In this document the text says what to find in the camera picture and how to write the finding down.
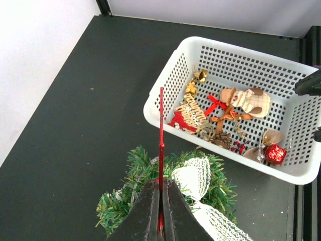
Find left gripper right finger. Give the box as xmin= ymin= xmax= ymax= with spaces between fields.
xmin=162 ymin=177 xmax=213 ymax=240

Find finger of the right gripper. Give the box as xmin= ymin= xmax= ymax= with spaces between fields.
xmin=313 ymin=127 xmax=321 ymax=142
xmin=294 ymin=65 xmax=320 ymax=96

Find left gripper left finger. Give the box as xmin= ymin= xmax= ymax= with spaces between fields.
xmin=107 ymin=180 xmax=159 ymax=241

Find small green christmas tree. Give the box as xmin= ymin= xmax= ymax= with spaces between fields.
xmin=96 ymin=146 xmax=237 ymax=240

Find silver bow ornament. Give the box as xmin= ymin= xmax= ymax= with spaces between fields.
xmin=171 ymin=157 xmax=252 ymax=240

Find red star ornament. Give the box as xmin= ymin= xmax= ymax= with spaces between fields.
xmin=156 ymin=87 xmax=165 ymax=240

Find white plastic basket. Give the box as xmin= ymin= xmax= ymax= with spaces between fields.
xmin=143 ymin=37 xmax=320 ymax=185

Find string lights with battery box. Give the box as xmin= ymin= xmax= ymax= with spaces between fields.
xmin=116 ymin=156 xmax=159 ymax=204

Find red gift box ornament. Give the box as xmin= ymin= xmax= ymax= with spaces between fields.
xmin=263 ymin=144 xmax=287 ymax=165

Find snowman figurine ornament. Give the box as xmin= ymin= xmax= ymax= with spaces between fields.
xmin=219 ymin=87 xmax=271 ymax=118

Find red berry sprig ornament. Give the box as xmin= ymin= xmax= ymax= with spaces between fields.
xmin=230 ymin=140 xmax=250 ymax=155

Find orange ribbon bow ornament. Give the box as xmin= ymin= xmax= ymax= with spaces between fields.
xmin=210 ymin=105 xmax=253 ymax=134

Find red ribbon bow ornament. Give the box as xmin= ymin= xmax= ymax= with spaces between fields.
xmin=204 ymin=95 xmax=228 ymax=116

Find red reindeer ornament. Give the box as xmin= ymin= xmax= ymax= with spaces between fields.
xmin=168 ymin=111 xmax=197 ymax=133

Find gold script word ornament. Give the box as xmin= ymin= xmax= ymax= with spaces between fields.
xmin=174 ymin=93 xmax=215 ymax=141

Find gold bell ornament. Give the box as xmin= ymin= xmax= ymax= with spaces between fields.
xmin=192 ymin=66 xmax=208 ymax=83

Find black frame post right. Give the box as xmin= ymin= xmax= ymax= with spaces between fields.
xmin=300 ymin=26 xmax=320 ymax=66

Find black frame post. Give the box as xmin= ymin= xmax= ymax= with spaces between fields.
xmin=300 ymin=26 xmax=320 ymax=66
xmin=96 ymin=0 xmax=113 ymax=17

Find black frame post left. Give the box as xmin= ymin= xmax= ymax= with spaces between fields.
xmin=96 ymin=0 xmax=113 ymax=17

